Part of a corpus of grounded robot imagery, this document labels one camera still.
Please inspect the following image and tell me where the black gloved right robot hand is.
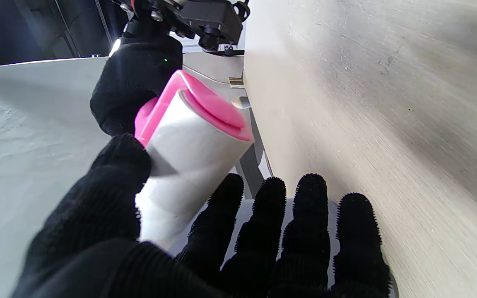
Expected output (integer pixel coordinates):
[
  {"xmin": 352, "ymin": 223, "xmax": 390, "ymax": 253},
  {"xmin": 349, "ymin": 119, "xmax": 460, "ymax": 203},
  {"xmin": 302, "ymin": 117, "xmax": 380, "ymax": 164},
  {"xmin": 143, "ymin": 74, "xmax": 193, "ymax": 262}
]
[{"xmin": 90, "ymin": 21, "xmax": 183, "ymax": 136}]

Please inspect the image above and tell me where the white lint roll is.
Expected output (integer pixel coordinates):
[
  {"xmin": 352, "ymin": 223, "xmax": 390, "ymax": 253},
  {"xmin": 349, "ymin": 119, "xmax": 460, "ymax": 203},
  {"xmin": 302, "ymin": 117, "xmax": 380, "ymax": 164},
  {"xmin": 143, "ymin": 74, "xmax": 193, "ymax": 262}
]
[{"xmin": 135, "ymin": 89, "xmax": 252, "ymax": 251}]

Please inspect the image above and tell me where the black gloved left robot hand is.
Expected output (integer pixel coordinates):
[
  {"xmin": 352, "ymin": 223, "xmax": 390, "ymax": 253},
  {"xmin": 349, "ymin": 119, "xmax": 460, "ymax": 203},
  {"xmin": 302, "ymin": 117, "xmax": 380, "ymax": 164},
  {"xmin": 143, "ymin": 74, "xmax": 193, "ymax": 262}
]
[{"xmin": 13, "ymin": 132, "xmax": 392, "ymax": 298}]

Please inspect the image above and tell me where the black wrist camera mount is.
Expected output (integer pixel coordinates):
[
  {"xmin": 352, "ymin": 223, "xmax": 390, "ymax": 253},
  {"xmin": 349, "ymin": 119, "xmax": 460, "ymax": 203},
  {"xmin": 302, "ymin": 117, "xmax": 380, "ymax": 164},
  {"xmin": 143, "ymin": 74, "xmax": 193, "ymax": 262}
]
[{"xmin": 114, "ymin": 0, "xmax": 249, "ymax": 52}]

